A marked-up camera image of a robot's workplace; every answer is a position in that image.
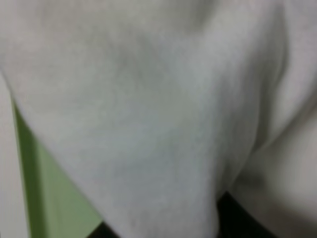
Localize green plastic tray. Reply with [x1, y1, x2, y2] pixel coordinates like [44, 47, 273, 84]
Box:
[12, 105, 101, 238]

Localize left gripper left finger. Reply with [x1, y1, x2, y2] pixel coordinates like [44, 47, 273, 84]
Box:
[87, 223, 119, 238]

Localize white short sleeve shirt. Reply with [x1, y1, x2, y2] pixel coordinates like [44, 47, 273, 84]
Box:
[0, 0, 317, 238]

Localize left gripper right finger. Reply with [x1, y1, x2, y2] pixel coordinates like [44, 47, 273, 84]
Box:
[217, 192, 276, 238]

